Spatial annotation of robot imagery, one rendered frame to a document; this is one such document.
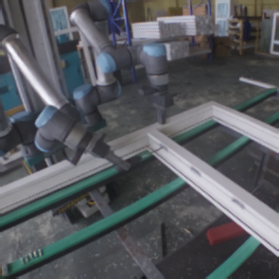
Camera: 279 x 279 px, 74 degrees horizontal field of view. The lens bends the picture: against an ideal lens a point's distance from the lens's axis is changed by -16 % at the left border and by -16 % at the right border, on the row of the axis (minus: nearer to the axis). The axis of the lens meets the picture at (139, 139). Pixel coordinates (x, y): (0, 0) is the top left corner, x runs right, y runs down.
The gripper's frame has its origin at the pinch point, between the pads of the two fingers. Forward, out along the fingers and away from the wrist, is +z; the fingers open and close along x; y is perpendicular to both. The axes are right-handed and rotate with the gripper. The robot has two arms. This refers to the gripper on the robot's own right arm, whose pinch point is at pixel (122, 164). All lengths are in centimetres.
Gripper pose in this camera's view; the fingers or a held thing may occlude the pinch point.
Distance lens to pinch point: 78.2
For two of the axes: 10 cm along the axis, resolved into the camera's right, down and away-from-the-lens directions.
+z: 8.0, 5.2, 3.0
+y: 4.7, -8.5, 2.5
